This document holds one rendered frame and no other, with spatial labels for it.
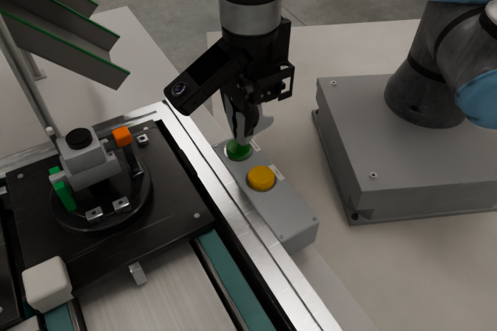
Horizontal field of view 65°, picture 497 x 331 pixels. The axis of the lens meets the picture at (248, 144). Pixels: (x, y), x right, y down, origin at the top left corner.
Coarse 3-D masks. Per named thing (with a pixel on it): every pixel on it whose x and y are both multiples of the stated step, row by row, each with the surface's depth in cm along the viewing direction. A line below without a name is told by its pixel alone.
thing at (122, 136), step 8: (120, 128) 51; (120, 136) 50; (128, 136) 51; (104, 144) 51; (112, 144) 51; (120, 144) 51; (128, 144) 52; (128, 152) 53; (128, 160) 54; (136, 160) 55; (136, 168) 56
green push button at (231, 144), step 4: (232, 140) 64; (228, 144) 64; (232, 144) 64; (236, 144) 64; (248, 144) 64; (228, 148) 63; (232, 148) 63; (236, 148) 63; (240, 148) 63; (244, 148) 63; (248, 148) 63; (228, 152) 63; (232, 152) 62; (236, 152) 62; (240, 152) 62; (244, 152) 62; (248, 152) 63; (232, 156) 63; (236, 156) 62; (240, 156) 62; (244, 156) 63
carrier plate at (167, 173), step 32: (128, 128) 67; (160, 160) 62; (32, 192) 57; (160, 192) 57; (192, 192) 57; (32, 224) 54; (160, 224) 54; (192, 224) 54; (32, 256) 50; (64, 256) 50; (96, 256) 50; (128, 256) 50
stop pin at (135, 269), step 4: (132, 264) 50; (136, 264) 50; (132, 268) 50; (136, 268) 50; (140, 268) 50; (132, 272) 49; (136, 272) 50; (140, 272) 50; (136, 276) 50; (140, 276) 51; (144, 276) 52; (136, 280) 51; (140, 280) 52; (144, 280) 52
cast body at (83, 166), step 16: (80, 128) 49; (64, 144) 48; (80, 144) 47; (96, 144) 48; (64, 160) 47; (80, 160) 48; (96, 160) 49; (112, 160) 51; (64, 176) 50; (80, 176) 49; (96, 176) 51
